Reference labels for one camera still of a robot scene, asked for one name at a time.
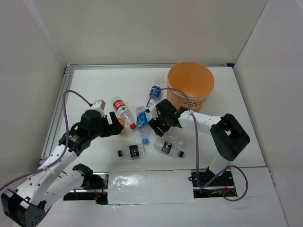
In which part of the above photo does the blue label bottle blue cap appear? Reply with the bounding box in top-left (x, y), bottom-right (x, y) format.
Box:
top-left (136, 106), bottom-right (151, 145)

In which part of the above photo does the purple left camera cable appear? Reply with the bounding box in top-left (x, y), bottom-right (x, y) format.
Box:
top-left (0, 90), bottom-right (94, 190)

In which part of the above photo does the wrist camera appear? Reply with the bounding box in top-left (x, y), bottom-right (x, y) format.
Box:
top-left (145, 103), bottom-right (158, 119)
top-left (91, 99), bottom-right (106, 112)

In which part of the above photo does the aluminium table edge rail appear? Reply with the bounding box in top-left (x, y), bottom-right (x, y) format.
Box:
top-left (38, 63), bottom-right (238, 166)

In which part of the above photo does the clear unlabelled bottle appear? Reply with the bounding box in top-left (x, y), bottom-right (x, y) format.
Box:
top-left (164, 133), bottom-right (184, 147)

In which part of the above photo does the orange plastic bin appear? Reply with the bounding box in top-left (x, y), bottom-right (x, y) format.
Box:
top-left (167, 61), bottom-right (214, 112)

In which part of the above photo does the dark label bottle black cap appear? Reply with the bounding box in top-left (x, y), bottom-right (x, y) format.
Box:
top-left (153, 138), bottom-right (185, 158)

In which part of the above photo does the white taped cover sheet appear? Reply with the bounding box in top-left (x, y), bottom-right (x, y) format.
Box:
top-left (107, 170), bottom-right (195, 205)

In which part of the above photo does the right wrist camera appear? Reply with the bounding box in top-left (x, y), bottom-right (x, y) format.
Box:
top-left (145, 103), bottom-right (158, 119)

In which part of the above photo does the blue label bottle white neck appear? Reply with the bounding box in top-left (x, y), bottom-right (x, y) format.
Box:
top-left (149, 75), bottom-right (167, 105)

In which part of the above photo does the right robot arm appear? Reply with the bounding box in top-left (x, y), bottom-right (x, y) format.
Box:
top-left (145, 99), bottom-right (250, 185)

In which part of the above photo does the red label clear bottle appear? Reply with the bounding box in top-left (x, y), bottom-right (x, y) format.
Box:
top-left (111, 96), bottom-right (136, 130)

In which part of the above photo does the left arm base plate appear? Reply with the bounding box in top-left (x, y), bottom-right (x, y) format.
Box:
top-left (63, 172), bottom-right (109, 205)

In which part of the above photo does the orange drink bottle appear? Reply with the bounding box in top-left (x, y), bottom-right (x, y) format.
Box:
top-left (117, 117), bottom-right (125, 135)

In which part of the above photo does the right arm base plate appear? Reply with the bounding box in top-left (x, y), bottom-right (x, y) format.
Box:
top-left (188, 170), bottom-right (237, 199)

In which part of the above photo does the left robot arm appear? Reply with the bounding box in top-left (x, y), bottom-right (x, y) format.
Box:
top-left (0, 109), bottom-right (123, 227)

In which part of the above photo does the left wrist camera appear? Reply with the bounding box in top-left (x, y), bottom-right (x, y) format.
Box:
top-left (91, 99), bottom-right (106, 112)

